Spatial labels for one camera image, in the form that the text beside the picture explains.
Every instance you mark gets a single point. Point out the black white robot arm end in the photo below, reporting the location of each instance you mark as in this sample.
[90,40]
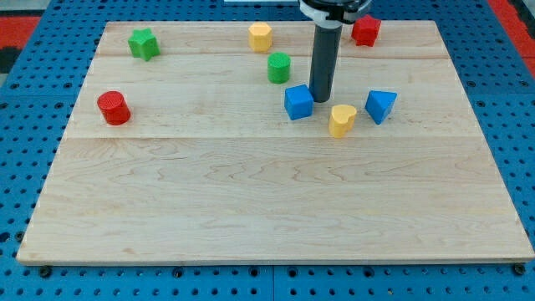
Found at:
[332,14]

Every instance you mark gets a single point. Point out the blue cube block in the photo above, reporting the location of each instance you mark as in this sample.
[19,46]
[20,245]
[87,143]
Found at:
[298,102]

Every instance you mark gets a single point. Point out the yellow heart block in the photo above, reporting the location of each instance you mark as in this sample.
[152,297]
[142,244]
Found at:
[341,120]

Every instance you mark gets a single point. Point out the light wooden board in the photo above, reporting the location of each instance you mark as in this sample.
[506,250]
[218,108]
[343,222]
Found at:
[209,169]

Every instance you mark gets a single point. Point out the green cylinder block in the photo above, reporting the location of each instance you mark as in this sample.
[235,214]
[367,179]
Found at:
[278,68]

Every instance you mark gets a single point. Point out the yellow hexagon block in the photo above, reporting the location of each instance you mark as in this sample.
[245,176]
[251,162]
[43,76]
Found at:
[260,37]

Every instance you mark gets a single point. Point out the blue triangle block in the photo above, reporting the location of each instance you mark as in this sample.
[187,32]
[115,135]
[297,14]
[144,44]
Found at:
[379,104]

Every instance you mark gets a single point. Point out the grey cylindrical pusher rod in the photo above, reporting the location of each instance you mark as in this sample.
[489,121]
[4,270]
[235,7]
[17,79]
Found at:
[323,64]

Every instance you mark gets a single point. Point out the red star block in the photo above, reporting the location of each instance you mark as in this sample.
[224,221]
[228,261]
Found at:
[365,31]

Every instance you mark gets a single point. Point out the red cylinder block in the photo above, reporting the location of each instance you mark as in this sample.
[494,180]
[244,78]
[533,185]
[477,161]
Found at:
[113,107]

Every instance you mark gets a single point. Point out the green star block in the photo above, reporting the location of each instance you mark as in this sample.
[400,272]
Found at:
[143,44]

